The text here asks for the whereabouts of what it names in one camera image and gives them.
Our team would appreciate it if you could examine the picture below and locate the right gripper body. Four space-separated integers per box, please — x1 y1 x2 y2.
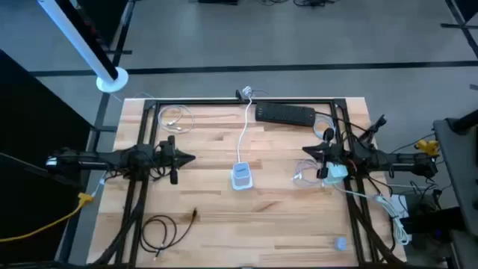
316 127 339 179

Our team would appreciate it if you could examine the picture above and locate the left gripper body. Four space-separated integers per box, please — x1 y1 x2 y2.
155 134 181 185

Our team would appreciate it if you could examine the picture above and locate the mint green cube power strip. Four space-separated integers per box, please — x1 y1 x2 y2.
321 162 349 187

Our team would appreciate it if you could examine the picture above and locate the light braided USB cable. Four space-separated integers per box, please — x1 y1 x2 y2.
157 105 195 135

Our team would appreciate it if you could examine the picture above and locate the black USB cable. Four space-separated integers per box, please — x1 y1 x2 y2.
140 208 199 261

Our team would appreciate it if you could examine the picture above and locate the white tower power strip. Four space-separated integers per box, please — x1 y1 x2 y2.
230 161 254 191

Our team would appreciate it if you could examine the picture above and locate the flat black power strip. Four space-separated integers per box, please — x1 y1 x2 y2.
255 102 317 128

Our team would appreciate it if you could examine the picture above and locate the thin white lead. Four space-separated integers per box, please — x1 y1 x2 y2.
90 170 108 198

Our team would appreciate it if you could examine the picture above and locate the white paper sheet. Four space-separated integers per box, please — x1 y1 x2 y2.
389 193 411 220

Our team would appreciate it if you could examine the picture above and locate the yellow plug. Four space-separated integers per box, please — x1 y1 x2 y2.
414 139 441 157

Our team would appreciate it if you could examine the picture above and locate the black equipment box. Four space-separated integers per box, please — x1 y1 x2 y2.
397 206 468 240

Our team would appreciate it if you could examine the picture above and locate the grey side table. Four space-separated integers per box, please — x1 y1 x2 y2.
432 110 478 269

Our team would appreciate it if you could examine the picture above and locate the black room divider panel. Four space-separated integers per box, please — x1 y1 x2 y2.
0 48 94 269
58 0 131 81

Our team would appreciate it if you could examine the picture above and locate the white pole with round base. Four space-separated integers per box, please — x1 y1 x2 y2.
37 0 130 93

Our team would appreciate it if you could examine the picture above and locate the black stand leg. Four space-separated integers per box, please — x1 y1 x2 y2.
440 0 478 59

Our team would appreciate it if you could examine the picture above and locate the black power strip cord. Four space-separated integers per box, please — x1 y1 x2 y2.
314 111 374 134

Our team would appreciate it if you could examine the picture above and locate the white tower strip cord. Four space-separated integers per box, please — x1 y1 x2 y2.
236 85 258 165

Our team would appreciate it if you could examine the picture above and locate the white cube strip cord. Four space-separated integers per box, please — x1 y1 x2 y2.
332 182 411 247

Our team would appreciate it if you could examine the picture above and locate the yellow extension cable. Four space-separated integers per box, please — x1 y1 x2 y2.
0 192 95 244

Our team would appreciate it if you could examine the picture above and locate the black cable bundle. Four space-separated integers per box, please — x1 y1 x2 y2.
347 179 404 268
89 179 146 268

